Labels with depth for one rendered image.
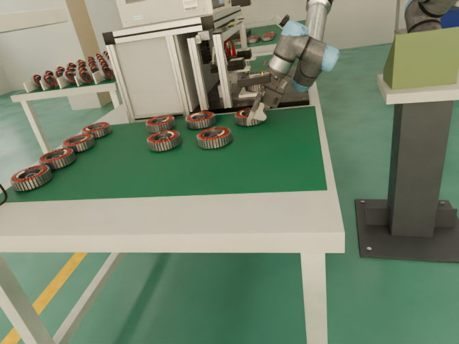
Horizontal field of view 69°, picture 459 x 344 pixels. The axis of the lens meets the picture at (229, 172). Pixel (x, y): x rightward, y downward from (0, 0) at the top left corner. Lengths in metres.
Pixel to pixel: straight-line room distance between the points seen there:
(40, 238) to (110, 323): 0.85
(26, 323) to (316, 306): 0.88
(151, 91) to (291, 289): 1.03
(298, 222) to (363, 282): 0.96
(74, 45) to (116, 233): 4.74
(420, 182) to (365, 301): 0.57
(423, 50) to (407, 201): 0.67
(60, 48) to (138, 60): 4.13
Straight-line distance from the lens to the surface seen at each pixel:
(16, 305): 1.25
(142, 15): 1.55
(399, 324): 1.51
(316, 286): 0.81
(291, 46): 1.13
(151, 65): 1.43
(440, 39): 1.50
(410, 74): 1.50
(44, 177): 1.15
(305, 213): 0.72
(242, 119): 1.20
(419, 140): 1.61
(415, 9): 1.62
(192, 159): 1.02
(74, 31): 5.37
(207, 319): 1.53
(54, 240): 0.88
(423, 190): 1.73
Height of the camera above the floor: 1.16
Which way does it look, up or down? 27 degrees down
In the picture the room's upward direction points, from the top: 10 degrees counter-clockwise
